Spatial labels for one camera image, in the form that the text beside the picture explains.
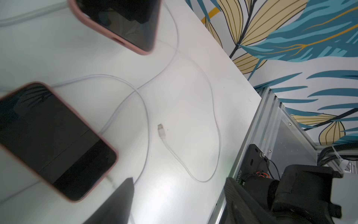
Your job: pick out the aluminium front rail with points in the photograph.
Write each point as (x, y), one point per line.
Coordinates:
(283, 139)

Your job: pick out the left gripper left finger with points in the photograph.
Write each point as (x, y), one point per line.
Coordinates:
(116, 209)

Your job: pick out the phone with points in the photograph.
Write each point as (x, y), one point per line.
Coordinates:
(50, 138)
(132, 24)

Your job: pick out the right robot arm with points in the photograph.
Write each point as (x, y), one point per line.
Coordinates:
(303, 195)

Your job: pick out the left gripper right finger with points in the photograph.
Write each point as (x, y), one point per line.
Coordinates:
(242, 207)

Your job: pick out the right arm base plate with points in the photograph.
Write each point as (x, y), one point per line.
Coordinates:
(254, 164)

